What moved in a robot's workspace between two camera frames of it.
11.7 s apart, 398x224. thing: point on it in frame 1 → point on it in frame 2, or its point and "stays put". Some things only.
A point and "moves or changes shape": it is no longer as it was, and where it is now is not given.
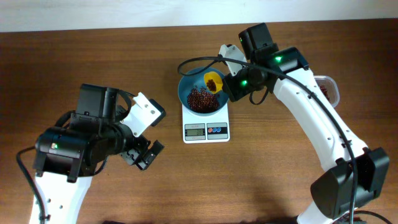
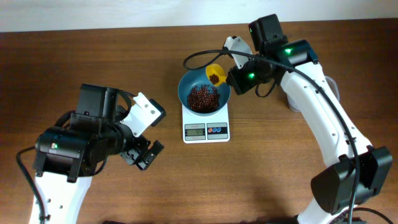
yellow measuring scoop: (217, 79) moves or changes shape
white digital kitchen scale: (202, 129) stays put
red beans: (211, 85) → (214, 78)
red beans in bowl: (200, 101) stays put
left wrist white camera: (142, 116) stays put
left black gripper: (144, 156) stays put
